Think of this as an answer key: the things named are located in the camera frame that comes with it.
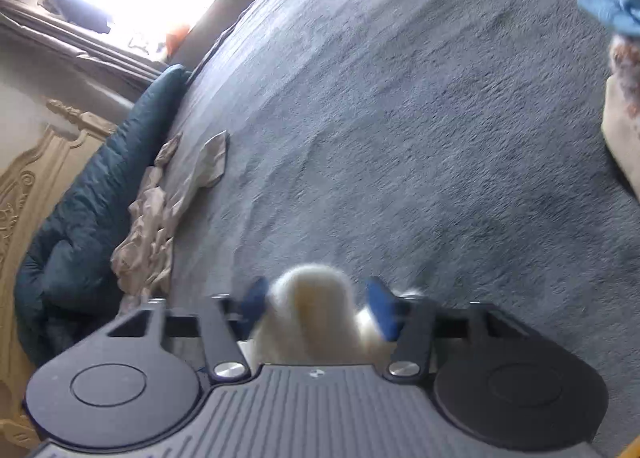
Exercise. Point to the beige satin garment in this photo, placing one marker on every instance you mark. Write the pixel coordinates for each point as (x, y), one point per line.
(150, 228)

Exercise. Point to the grey bed blanket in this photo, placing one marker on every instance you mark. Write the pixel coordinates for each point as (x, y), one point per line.
(400, 112)

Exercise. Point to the small orange item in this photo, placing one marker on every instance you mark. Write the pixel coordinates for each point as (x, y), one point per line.
(179, 36)

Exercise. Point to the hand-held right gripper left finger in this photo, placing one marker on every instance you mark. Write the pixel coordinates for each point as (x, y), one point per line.
(255, 300)

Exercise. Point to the dark blue bag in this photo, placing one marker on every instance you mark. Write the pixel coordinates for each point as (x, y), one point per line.
(80, 7)

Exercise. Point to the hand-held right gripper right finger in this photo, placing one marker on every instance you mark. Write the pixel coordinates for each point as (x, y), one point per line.
(382, 308)

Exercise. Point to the cream carved headboard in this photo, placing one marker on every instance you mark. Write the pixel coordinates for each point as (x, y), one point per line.
(30, 188)

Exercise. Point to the cream deer print sweater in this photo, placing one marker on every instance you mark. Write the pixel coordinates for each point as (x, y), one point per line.
(622, 137)

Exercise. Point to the white ribbed cuff sweater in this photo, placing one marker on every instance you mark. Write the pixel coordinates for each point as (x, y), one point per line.
(310, 308)

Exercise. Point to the brown window ledge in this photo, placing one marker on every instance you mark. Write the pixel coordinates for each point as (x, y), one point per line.
(75, 47)

